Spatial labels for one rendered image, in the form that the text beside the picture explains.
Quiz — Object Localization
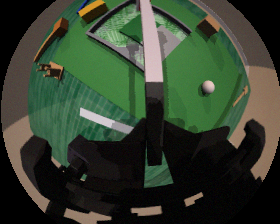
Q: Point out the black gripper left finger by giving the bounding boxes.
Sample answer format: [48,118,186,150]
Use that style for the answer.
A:
[79,118,146,187]

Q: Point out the grey ball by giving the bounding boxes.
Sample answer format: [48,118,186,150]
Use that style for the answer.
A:
[202,81,215,94]

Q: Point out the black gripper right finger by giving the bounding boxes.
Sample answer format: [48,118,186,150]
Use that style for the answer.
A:
[162,119,230,183]

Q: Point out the green putting mat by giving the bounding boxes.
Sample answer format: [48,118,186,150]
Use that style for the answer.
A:
[54,0,239,133]

